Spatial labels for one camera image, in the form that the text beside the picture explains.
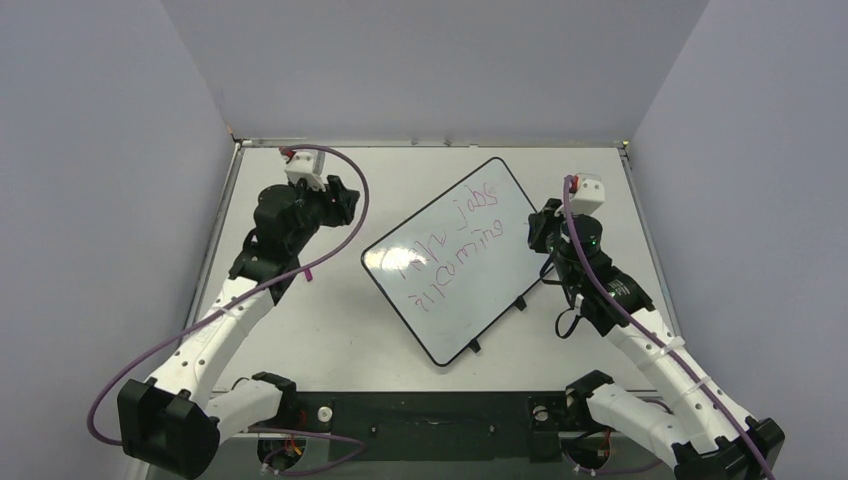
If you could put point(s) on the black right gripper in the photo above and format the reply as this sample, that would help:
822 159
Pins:
543 229

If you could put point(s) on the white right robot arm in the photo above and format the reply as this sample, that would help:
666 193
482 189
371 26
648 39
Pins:
697 430

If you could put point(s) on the black framed whiteboard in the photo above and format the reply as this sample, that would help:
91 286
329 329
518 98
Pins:
456 265

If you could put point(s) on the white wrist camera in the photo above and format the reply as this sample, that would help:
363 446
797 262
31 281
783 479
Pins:
586 193
305 166

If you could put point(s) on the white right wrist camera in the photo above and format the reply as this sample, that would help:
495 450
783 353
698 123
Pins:
586 193

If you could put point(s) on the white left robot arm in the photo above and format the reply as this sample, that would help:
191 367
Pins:
171 420

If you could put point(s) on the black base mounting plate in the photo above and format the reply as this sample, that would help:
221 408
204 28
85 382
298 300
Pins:
443 426

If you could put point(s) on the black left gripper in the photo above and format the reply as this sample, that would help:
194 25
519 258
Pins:
338 201

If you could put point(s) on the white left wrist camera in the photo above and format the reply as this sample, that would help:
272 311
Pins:
305 166

